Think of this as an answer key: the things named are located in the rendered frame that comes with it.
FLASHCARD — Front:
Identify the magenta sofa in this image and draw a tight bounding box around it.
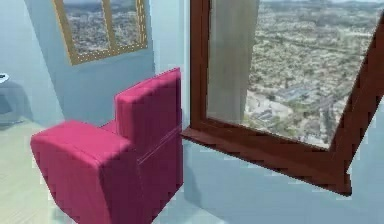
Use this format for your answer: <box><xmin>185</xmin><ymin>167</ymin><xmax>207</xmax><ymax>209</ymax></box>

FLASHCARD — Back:
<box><xmin>30</xmin><ymin>67</ymin><xmax>184</xmax><ymax>224</ymax></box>

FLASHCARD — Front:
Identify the brown framed window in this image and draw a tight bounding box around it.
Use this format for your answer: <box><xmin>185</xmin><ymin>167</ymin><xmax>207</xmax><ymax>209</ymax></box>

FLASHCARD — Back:
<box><xmin>180</xmin><ymin>0</ymin><xmax>384</xmax><ymax>197</ymax></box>

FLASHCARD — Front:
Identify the yellow framed window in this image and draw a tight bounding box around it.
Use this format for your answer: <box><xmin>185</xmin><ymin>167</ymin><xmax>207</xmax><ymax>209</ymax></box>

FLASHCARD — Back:
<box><xmin>51</xmin><ymin>0</ymin><xmax>149</xmax><ymax>66</ymax></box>

